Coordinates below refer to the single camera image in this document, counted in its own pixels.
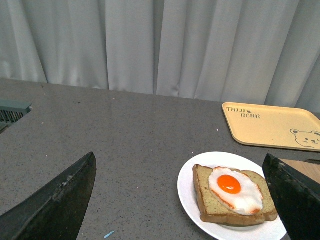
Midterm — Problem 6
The white round plate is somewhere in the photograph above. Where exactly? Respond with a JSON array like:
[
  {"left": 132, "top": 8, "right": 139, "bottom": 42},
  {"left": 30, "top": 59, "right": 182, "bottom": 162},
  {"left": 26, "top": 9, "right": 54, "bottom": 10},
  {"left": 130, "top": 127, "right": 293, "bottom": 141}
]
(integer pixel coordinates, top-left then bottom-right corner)
[{"left": 177, "top": 152, "right": 287, "bottom": 240}]

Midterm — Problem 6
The yellow bear tray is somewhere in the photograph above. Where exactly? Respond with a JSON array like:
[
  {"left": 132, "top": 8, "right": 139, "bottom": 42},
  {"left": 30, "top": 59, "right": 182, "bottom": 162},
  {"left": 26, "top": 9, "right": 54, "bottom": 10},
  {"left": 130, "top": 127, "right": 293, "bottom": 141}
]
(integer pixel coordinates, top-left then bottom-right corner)
[{"left": 222, "top": 102, "right": 320, "bottom": 152}]

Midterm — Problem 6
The bread slice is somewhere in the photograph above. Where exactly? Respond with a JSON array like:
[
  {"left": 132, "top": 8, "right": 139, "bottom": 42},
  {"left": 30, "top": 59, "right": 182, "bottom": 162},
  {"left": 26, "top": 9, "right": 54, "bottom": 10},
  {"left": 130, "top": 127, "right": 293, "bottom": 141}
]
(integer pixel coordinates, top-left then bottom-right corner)
[{"left": 192, "top": 164, "right": 278, "bottom": 227}]

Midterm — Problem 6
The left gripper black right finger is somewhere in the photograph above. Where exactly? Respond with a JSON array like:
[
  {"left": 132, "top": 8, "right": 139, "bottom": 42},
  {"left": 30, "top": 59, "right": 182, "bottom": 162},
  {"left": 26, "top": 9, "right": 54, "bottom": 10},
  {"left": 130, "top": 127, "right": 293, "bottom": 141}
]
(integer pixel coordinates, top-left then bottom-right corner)
[{"left": 262, "top": 153, "right": 320, "bottom": 240}]

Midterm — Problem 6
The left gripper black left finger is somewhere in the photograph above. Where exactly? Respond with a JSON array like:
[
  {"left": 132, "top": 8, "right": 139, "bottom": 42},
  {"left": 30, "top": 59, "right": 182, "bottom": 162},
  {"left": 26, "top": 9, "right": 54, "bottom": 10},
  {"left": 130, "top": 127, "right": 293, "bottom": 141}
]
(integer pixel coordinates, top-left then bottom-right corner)
[{"left": 0, "top": 152, "right": 97, "bottom": 240}]

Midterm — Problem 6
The bamboo cutting board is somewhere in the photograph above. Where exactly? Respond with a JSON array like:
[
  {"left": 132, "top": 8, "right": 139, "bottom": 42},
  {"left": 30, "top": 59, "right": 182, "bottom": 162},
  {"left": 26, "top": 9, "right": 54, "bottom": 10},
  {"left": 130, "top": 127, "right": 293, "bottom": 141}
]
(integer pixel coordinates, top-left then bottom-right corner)
[{"left": 279, "top": 158, "right": 320, "bottom": 184}]

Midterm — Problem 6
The small blue scrap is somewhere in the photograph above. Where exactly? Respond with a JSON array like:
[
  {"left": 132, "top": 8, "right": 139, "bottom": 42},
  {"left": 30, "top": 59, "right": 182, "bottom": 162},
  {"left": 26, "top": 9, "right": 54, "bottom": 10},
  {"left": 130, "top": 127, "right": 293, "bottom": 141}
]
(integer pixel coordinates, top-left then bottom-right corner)
[{"left": 104, "top": 231, "right": 115, "bottom": 239}]

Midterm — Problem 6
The fried egg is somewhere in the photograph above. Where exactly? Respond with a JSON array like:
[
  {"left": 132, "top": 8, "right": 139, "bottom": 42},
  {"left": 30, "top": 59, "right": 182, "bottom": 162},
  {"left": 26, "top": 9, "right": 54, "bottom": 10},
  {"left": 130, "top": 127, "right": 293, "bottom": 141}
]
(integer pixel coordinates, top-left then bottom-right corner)
[{"left": 208, "top": 167, "right": 264, "bottom": 216}]

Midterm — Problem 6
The grey-green slotted rack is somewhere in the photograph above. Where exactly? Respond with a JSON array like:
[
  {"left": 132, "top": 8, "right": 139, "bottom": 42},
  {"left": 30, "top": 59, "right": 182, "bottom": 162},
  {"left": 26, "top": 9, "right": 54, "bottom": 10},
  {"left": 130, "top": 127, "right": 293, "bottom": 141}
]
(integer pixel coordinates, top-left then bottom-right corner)
[{"left": 0, "top": 99, "right": 32, "bottom": 133}]

